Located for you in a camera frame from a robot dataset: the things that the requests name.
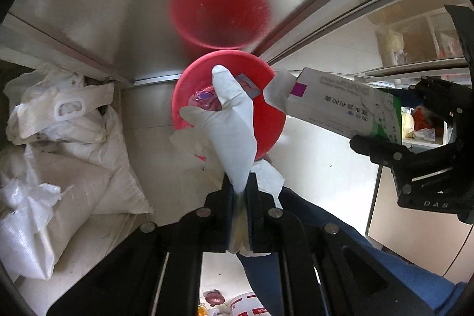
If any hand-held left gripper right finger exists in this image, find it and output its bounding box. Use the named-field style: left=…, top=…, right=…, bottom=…
left=246, top=173, right=434, bottom=316

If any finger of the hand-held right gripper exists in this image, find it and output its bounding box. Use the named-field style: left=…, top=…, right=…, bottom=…
left=349, top=134, right=465, bottom=176
left=406, top=76, right=470, bottom=118

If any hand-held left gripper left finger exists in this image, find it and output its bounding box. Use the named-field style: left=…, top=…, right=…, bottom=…
left=46, top=173, right=238, bottom=316

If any white tissue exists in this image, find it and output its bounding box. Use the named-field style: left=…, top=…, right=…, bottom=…
left=254, top=158, right=286, bottom=202

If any green and white box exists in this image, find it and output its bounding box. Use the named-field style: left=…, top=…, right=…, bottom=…
left=264, top=67, right=404, bottom=145

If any white rubber glove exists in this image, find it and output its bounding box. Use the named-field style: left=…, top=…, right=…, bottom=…
left=170, top=65, right=258, bottom=257

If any red plastic basin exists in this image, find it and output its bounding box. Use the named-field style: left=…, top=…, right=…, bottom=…
left=172, top=49, right=287, bottom=163

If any pink packet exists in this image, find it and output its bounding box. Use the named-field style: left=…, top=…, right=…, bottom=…
left=187, top=88, right=223, bottom=113

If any orange packet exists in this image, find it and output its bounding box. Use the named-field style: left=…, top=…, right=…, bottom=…
left=413, top=107, right=434, bottom=131

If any white shelf unit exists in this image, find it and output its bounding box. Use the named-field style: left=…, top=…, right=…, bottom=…
left=365, top=10, right=474, bottom=150

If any beige cabinet door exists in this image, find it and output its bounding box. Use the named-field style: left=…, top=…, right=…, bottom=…
left=366, top=161, right=474, bottom=276

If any pale yellow plastic bag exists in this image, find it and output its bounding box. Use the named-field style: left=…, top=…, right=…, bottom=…
left=376, top=25, right=406, bottom=67

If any pink toy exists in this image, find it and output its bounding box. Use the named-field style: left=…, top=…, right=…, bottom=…
left=204, top=290, right=226, bottom=307

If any white bucket with red label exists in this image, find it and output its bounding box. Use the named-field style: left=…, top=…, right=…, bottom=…
left=230, top=292, right=269, bottom=316

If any white woven sack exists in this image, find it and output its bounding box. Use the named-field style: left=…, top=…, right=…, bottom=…
left=0, top=105, right=152, bottom=216
left=0, top=179, right=112, bottom=281

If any white plastic bag with handle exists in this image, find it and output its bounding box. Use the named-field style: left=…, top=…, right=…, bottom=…
left=5, top=64, right=115, bottom=146

